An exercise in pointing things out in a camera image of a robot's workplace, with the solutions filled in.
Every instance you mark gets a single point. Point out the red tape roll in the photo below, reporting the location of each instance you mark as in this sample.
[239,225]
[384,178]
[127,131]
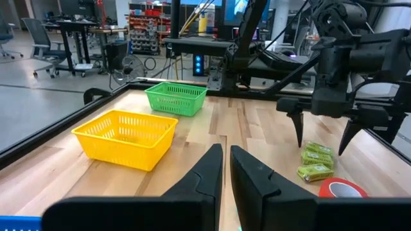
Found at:
[327,187]

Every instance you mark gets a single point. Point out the wood-top workbench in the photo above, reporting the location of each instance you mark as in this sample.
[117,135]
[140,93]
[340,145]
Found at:
[107,31]

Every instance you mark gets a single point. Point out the grey office chair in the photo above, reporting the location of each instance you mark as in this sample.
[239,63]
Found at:
[4,35]
[41,48]

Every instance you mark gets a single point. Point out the dark equipment cart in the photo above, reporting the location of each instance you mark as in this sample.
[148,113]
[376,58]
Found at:
[199,45]

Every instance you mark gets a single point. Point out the black box with blue lights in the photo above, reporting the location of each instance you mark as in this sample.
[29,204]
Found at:
[198,64]

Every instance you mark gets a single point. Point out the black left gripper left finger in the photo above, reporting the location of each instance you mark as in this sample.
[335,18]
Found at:
[196,192]

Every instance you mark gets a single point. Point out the yellow plastic basket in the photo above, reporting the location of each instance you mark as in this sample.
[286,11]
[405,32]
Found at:
[128,150]

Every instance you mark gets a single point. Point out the round floor fan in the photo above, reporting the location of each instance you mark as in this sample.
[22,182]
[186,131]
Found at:
[128,69]

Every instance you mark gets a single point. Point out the black table frame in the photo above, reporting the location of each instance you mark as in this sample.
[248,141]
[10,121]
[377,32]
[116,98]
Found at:
[48,131]

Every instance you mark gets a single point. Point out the yellow and white container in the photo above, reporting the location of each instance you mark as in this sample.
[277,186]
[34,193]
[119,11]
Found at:
[206,17]

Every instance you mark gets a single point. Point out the black clamp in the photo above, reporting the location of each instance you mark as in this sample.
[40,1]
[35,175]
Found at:
[93,94]

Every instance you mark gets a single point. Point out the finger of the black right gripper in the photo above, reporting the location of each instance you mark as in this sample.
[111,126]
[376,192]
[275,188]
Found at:
[350,134]
[298,125]

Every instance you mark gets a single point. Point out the blue plastic basket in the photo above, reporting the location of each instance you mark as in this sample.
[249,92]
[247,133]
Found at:
[19,224]

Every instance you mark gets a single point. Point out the parts shelf with red bins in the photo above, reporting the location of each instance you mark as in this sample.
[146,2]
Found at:
[149,30]

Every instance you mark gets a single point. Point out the black pole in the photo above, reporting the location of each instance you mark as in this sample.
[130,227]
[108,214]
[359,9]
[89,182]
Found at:
[175,19]

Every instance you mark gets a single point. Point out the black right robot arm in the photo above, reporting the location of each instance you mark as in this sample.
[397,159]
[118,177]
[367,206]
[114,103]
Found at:
[250,25]

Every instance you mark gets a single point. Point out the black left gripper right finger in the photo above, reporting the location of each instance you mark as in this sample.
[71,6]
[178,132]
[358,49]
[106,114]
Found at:
[257,189]

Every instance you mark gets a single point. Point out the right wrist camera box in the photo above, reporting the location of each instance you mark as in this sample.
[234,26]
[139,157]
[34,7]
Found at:
[330,101]

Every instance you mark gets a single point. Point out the monitor with blue screen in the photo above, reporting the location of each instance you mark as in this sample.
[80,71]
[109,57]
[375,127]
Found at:
[234,11]

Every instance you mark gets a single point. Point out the black desk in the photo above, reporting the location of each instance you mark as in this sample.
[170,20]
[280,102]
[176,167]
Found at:
[75,27]

